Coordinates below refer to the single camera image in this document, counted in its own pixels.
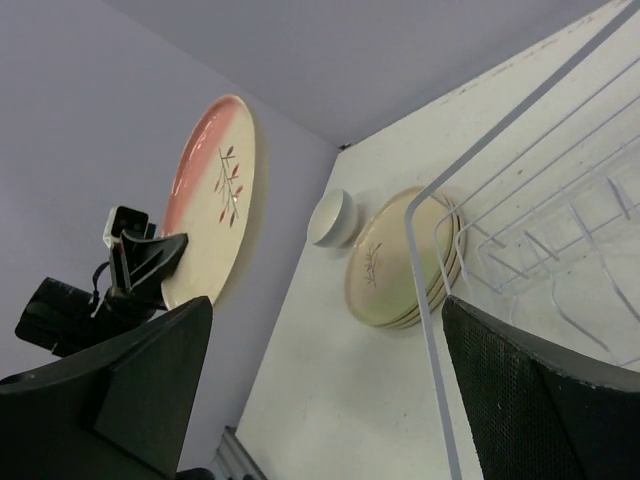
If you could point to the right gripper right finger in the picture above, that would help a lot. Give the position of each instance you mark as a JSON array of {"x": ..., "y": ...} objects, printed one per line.
[{"x": 538, "y": 410}]

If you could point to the cream plate orange patch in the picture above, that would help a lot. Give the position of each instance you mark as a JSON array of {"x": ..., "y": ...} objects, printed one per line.
[{"x": 210, "y": 200}]

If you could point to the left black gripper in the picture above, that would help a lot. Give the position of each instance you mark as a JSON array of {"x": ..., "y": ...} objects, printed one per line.
[{"x": 146, "y": 264}]

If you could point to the aluminium mounting rail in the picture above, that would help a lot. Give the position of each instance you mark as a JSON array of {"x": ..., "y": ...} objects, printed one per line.
[{"x": 231, "y": 460}]

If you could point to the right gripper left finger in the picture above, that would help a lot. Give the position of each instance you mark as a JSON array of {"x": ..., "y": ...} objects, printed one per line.
[{"x": 117, "y": 410}]

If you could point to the white wire dish rack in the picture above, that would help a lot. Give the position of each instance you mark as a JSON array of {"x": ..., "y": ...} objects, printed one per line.
[{"x": 548, "y": 198}]

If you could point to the cream plate green patch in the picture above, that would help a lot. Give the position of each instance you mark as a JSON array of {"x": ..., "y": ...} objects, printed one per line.
[{"x": 440, "y": 270}]

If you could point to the white ceramic bowl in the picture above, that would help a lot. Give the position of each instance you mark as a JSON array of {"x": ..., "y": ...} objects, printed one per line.
[{"x": 333, "y": 220}]

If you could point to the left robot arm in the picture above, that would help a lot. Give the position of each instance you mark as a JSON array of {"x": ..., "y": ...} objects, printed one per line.
[{"x": 64, "y": 319}]

